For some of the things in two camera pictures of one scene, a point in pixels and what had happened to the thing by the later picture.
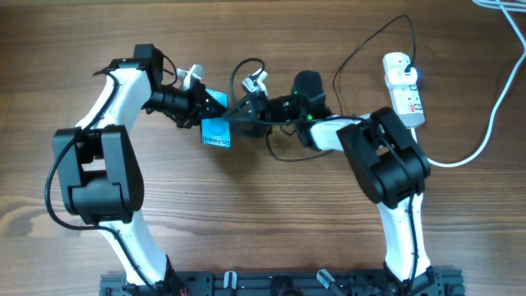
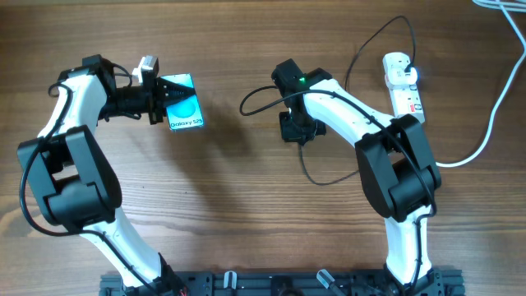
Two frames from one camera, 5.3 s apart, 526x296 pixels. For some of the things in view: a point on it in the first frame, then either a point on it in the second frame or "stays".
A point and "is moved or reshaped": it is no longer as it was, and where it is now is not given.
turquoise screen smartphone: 216,131 is moved or reshaped
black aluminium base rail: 437,281 stays
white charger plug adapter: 395,73 stays
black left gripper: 200,101 -> 157,90
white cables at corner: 504,5 stays
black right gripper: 260,104 -> 289,135
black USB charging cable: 267,134 -> 345,82
